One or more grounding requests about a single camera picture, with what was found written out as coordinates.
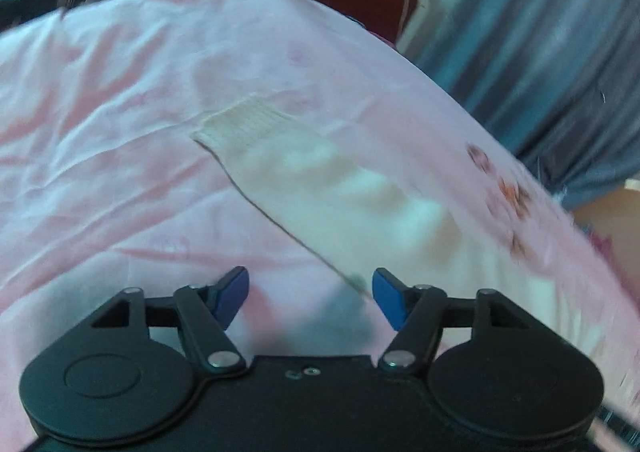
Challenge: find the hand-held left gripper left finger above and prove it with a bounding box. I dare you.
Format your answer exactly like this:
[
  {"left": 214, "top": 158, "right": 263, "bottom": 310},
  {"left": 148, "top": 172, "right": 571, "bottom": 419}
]
[{"left": 90, "top": 266, "right": 251, "bottom": 378}]

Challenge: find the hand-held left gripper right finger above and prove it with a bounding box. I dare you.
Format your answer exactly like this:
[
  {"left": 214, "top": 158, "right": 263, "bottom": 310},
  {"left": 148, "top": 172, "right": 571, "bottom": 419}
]
[{"left": 372, "top": 267, "right": 535, "bottom": 376}]

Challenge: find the white knitted garment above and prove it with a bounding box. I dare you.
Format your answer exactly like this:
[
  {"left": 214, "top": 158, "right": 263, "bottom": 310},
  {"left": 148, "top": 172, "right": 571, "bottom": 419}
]
[{"left": 192, "top": 94, "right": 467, "bottom": 306}]

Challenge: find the pink floral bedsheet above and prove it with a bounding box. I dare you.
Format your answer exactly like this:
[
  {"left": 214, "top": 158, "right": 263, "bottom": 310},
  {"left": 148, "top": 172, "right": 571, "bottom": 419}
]
[{"left": 0, "top": 0, "right": 640, "bottom": 452}]

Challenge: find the blue-grey curtain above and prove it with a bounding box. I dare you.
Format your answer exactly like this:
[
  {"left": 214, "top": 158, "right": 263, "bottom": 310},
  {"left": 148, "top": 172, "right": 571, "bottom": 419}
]
[{"left": 400, "top": 0, "right": 640, "bottom": 211}]

